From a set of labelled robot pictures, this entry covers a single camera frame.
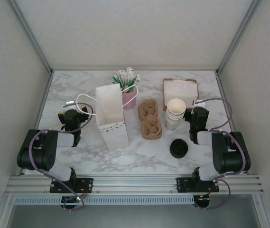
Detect white paper carry bag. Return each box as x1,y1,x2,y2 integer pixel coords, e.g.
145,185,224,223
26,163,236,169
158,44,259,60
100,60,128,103
76,83,139,151

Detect black coffee cup lid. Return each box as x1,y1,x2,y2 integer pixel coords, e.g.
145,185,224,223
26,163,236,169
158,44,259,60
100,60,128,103
169,139,188,154

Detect cream paper cup stack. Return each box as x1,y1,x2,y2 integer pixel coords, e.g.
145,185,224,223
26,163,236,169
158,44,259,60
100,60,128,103
165,108,186,131

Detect brown cardboard napkin box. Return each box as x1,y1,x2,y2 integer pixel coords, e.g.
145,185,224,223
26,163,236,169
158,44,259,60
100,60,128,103
162,77,200,112

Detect white paper napkins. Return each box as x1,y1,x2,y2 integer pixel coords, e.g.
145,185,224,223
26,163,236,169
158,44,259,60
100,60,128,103
164,80,198,111

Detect brown pulp cup carrier stack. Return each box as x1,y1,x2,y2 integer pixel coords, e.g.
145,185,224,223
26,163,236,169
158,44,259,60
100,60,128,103
138,99,163,141

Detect pink holder cup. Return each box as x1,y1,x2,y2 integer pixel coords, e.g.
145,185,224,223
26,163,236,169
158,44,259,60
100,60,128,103
121,89,137,110

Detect wrapped stirrers and sugar sticks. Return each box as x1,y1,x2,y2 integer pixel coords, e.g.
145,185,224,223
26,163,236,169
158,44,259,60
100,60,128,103
112,67,141,92

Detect left controller circuit board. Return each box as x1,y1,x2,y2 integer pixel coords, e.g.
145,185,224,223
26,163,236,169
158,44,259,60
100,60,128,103
62,195,86,205

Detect controller circuit board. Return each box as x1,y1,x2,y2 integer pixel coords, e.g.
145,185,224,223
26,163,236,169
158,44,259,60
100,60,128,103
195,194,212,207
62,195,86,205

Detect right controller circuit board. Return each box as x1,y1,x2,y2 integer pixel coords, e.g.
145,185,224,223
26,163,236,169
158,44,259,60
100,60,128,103
195,194,212,207

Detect aluminium left side rail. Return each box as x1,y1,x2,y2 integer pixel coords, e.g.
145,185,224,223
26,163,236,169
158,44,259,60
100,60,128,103
18,70,54,176

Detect aluminium rail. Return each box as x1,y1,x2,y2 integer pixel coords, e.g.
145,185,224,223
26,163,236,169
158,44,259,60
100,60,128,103
18,70,54,176
5,174,265,197
215,70,249,176

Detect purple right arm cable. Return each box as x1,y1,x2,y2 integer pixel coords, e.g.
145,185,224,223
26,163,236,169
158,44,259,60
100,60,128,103
194,97,247,211

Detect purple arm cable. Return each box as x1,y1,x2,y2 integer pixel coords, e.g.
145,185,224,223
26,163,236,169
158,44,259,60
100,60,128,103
194,97,247,211
28,102,94,212

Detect aluminium right side rail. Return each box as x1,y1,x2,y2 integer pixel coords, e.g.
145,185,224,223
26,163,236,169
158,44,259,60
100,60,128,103
215,70,249,176

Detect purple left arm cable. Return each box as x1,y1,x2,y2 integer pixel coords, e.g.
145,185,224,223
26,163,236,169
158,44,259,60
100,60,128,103
28,102,94,212

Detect aluminium front rail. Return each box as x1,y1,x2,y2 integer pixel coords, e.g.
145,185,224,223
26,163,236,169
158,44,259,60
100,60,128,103
5,174,265,197

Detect aluminium left frame post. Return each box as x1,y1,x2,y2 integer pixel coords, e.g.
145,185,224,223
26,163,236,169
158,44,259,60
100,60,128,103
6,0,54,75

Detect aluminium frame post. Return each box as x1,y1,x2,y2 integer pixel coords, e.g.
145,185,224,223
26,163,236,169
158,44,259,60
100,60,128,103
6,0,54,75
216,0,264,76

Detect aluminium right frame post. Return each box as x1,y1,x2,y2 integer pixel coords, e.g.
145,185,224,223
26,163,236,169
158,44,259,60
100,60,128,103
216,0,264,76

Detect grey slotted cable duct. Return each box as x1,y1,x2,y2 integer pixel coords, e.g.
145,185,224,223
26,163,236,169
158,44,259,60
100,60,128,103
13,196,195,205

